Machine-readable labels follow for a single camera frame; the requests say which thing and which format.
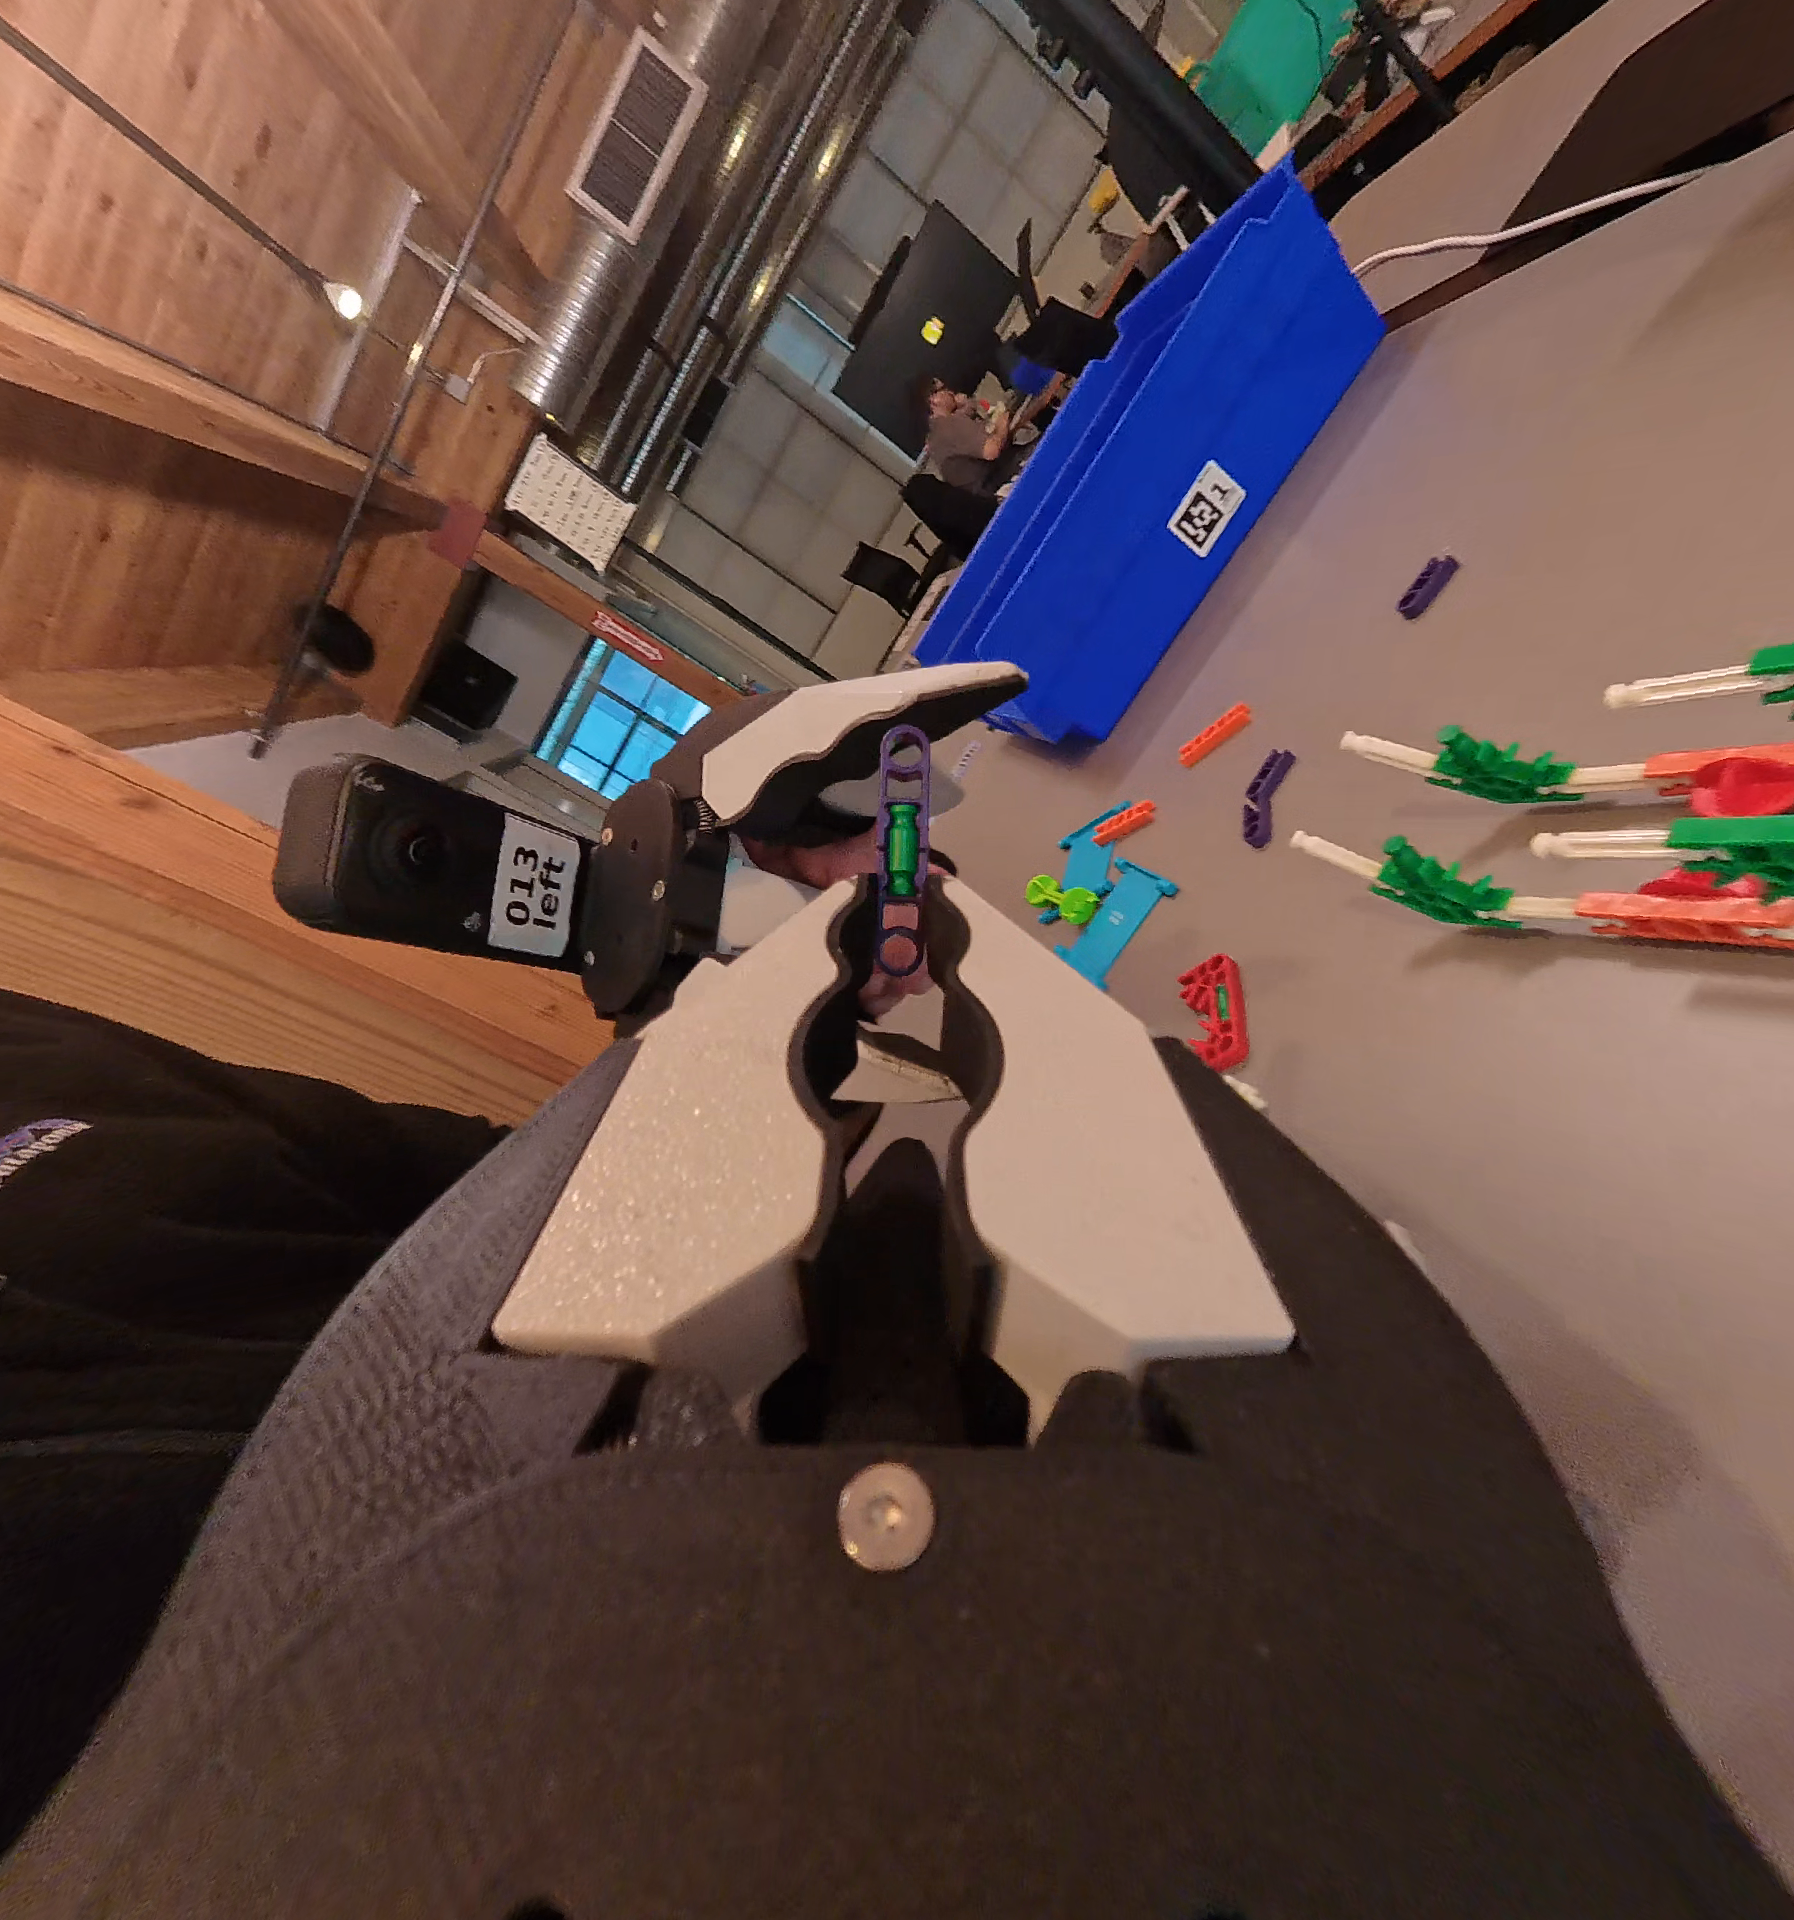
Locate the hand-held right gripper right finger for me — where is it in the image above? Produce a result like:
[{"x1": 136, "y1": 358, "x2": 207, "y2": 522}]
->
[{"x1": 919, "y1": 878, "x2": 1300, "y2": 1445}]

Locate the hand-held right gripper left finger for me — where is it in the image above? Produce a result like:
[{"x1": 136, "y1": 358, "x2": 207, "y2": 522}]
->
[{"x1": 488, "y1": 873, "x2": 875, "y2": 1434}]

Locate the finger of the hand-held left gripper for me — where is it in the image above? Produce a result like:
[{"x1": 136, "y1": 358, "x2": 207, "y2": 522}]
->
[
  {"x1": 697, "y1": 659, "x2": 1032, "y2": 837},
  {"x1": 851, "y1": 1039, "x2": 964, "y2": 1106}
]

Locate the toy rail assembly with spool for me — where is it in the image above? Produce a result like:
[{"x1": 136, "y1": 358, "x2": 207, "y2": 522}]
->
[{"x1": 1339, "y1": 631, "x2": 1794, "y2": 904}]

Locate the person's left hand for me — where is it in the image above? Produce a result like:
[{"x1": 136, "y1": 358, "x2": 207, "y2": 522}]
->
[{"x1": 736, "y1": 817, "x2": 962, "y2": 904}]

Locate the cyan toy panel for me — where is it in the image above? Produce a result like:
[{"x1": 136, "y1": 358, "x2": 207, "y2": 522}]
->
[{"x1": 1054, "y1": 809, "x2": 1181, "y2": 990}]

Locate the blue plastic bin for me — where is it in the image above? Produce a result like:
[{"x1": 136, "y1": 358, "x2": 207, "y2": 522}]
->
[{"x1": 914, "y1": 155, "x2": 1390, "y2": 748}]

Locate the black monitor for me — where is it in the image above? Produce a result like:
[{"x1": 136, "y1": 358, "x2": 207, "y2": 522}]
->
[{"x1": 832, "y1": 202, "x2": 1041, "y2": 450}]

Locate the white vent grille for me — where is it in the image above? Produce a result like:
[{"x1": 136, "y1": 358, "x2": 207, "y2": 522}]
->
[{"x1": 561, "y1": 28, "x2": 709, "y2": 239}]

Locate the white wall chart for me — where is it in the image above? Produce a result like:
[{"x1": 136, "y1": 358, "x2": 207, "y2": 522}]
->
[{"x1": 502, "y1": 436, "x2": 640, "y2": 572}]

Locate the silver air duct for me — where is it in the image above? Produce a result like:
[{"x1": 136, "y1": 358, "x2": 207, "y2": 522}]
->
[{"x1": 515, "y1": 0, "x2": 899, "y2": 420}]

